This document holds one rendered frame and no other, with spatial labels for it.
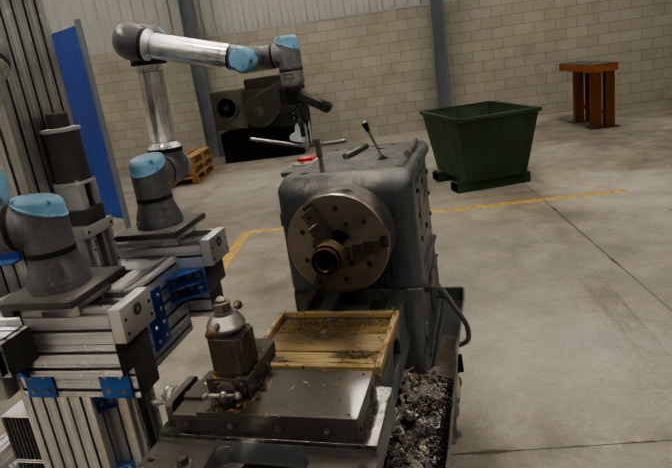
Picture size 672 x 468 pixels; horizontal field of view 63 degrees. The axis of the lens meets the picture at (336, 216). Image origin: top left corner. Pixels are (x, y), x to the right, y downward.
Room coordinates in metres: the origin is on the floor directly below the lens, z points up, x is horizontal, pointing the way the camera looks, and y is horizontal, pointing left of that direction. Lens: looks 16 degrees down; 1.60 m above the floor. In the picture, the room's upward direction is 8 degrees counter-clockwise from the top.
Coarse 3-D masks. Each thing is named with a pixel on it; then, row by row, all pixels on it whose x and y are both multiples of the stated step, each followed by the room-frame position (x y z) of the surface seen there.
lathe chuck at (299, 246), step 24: (336, 192) 1.57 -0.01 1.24; (360, 192) 1.61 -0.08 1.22; (336, 216) 1.56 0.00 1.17; (360, 216) 1.54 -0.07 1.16; (384, 216) 1.57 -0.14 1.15; (288, 240) 1.61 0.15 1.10; (360, 264) 1.55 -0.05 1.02; (384, 264) 1.52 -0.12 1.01; (336, 288) 1.57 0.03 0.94; (360, 288) 1.55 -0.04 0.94
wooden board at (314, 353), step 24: (288, 312) 1.52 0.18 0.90; (312, 312) 1.50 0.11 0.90; (336, 312) 1.48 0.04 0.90; (360, 312) 1.45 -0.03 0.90; (384, 312) 1.43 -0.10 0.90; (288, 336) 1.41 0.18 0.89; (312, 336) 1.39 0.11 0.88; (336, 336) 1.37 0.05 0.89; (360, 336) 1.35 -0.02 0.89; (384, 336) 1.33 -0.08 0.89; (288, 360) 1.28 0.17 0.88; (312, 360) 1.26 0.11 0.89; (336, 360) 1.24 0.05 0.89; (360, 360) 1.23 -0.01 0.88; (384, 360) 1.19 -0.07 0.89
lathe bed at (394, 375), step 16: (400, 288) 1.67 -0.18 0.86; (320, 304) 1.69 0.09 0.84; (336, 304) 1.63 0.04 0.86; (368, 304) 1.64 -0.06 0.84; (384, 304) 1.62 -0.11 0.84; (400, 304) 1.55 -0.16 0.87; (400, 320) 1.50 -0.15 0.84; (400, 336) 1.55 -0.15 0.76; (400, 352) 1.52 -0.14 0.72; (400, 368) 1.46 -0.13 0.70; (384, 384) 1.28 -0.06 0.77; (240, 464) 0.93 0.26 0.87; (256, 464) 0.96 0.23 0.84
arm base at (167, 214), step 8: (136, 200) 1.77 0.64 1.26; (144, 200) 1.74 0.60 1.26; (152, 200) 1.74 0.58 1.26; (160, 200) 1.75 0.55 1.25; (168, 200) 1.77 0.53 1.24; (144, 208) 1.75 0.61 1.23; (152, 208) 1.74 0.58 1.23; (160, 208) 1.75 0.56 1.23; (168, 208) 1.76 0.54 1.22; (176, 208) 1.79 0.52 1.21; (144, 216) 1.74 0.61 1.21; (152, 216) 1.73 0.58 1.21; (160, 216) 1.74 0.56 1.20; (168, 216) 1.75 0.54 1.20; (176, 216) 1.77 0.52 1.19; (136, 224) 1.76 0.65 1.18; (144, 224) 1.73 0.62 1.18; (152, 224) 1.72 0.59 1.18; (160, 224) 1.73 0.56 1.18; (168, 224) 1.74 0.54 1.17; (176, 224) 1.76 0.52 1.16
